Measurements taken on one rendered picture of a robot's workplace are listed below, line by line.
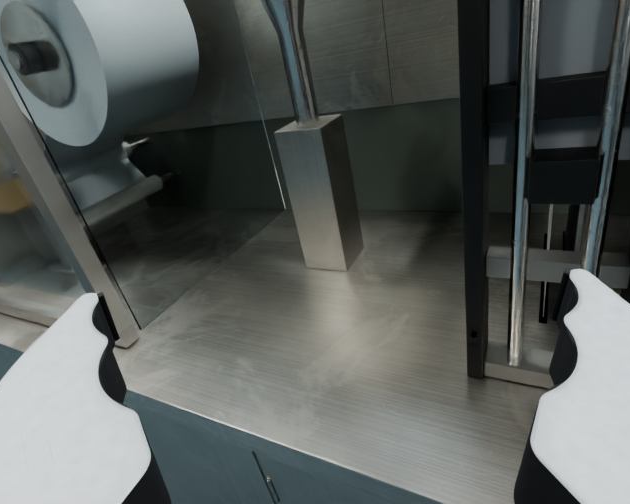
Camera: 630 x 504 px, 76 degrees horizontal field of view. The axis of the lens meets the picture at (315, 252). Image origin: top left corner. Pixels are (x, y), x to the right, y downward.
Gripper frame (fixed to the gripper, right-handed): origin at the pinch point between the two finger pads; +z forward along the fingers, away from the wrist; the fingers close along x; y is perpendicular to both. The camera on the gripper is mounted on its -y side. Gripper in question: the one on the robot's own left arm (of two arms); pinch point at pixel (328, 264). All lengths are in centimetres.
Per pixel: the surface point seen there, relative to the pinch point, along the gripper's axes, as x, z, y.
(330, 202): 1, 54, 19
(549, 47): 18.6, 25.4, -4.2
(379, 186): 13, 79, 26
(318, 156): -1, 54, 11
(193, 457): -25, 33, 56
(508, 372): 20.3, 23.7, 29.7
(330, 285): 0, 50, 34
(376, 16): 11, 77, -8
